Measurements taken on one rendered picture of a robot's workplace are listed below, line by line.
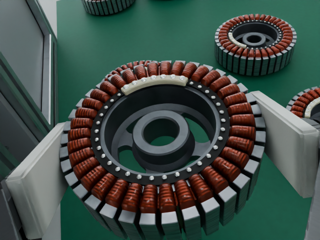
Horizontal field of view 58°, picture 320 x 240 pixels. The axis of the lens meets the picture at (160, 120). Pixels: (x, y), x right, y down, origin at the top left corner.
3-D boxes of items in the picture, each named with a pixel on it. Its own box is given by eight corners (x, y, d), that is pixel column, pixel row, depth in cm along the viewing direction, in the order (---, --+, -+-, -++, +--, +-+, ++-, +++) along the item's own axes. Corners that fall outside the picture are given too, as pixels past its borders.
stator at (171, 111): (288, 233, 14) (306, 200, 12) (69, 262, 15) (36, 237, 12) (232, 84, 22) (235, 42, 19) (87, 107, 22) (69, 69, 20)
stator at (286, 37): (261, 25, 48) (264, 4, 46) (309, 60, 41) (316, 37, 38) (201, 47, 47) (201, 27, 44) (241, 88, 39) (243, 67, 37)
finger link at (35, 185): (43, 239, 12) (25, 242, 12) (80, 164, 19) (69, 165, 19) (21, 176, 11) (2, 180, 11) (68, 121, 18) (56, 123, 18)
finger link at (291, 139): (301, 132, 11) (321, 129, 11) (247, 92, 18) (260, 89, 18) (301, 200, 12) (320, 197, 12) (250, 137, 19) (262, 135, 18)
